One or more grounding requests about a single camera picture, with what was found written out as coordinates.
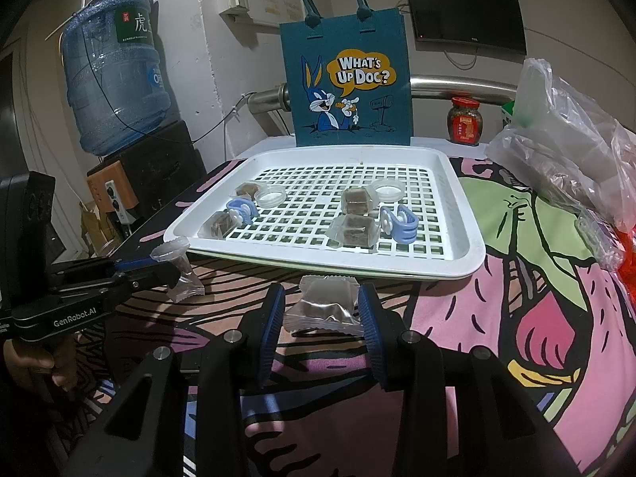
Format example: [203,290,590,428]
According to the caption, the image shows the light blue plastic clip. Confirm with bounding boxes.
[226,198,259,224]
[380,205,415,245]

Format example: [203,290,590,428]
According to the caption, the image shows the cardboard pieces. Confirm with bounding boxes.
[79,201,120,252]

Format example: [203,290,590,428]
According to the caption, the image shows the clear round lidded container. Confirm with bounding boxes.
[342,186,378,217]

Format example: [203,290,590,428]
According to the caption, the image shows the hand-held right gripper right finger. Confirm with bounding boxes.
[358,283,582,477]

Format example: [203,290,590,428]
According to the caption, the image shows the red jar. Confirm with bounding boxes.
[447,97,484,144]

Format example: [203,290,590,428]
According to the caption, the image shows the blue water jug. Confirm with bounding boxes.
[60,0,172,157]

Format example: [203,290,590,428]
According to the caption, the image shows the black wall television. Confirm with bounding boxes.
[403,0,527,55]

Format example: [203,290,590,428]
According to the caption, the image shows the blue cartoon tote bag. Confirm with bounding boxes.
[279,0,413,149]

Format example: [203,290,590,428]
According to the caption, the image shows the red plastic bag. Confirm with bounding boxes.
[616,223,636,304]

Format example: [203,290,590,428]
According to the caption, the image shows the white perforated plastic tray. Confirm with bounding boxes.
[163,145,488,279]

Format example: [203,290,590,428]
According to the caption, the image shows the clear plastic bag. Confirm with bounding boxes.
[484,57,636,269]

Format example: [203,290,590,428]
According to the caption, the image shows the person's left hand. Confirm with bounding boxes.
[0,340,80,398]

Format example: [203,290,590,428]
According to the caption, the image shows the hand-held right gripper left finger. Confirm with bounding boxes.
[74,283,286,477]

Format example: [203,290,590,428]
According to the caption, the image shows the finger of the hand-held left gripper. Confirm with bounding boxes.
[50,256,150,284]
[52,261,180,309]

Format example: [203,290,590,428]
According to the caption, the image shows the white power strip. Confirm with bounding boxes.
[105,181,125,222]

